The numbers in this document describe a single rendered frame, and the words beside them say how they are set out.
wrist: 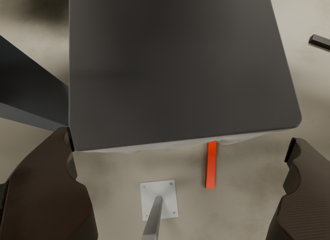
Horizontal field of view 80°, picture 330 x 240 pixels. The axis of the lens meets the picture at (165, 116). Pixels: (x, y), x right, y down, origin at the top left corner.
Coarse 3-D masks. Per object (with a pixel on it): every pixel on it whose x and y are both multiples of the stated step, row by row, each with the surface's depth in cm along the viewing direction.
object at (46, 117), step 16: (0, 48) 55; (16, 48) 60; (0, 64) 55; (16, 64) 61; (32, 64) 68; (0, 80) 55; (16, 80) 61; (32, 80) 68; (48, 80) 77; (0, 96) 55; (16, 96) 61; (32, 96) 68; (48, 96) 77; (64, 96) 89; (0, 112) 68; (16, 112) 67; (32, 112) 68; (48, 112) 77; (64, 112) 89; (48, 128) 101
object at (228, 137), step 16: (256, 128) 37; (272, 128) 37; (288, 128) 38; (112, 144) 37; (128, 144) 37; (144, 144) 37; (160, 144) 41; (176, 144) 49; (192, 144) 52; (224, 144) 77
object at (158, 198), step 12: (168, 180) 125; (144, 192) 124; (156, 192) 124; (168, 192) 124; (144, 204) 122; (156, 204) 100; (168, 204) 122; (144, 216) 121; (156, 216) 77; (168, 216) 121; (156, 228) 64
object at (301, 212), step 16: (304, 144) 10; (288, 160) 11; (304, 160) 9; (320, 160) 9; (288, 176) 9; (304, 176) 8; (320, 176) 8; (288, 192) 9; (304, 192) 8; (320, 192) 8; (288, 208) 7; (304, 208) 7; (320, 208) 7; (272, 224) 7; (288, 224) 6; (304, 224) 6; (320, 224) 6
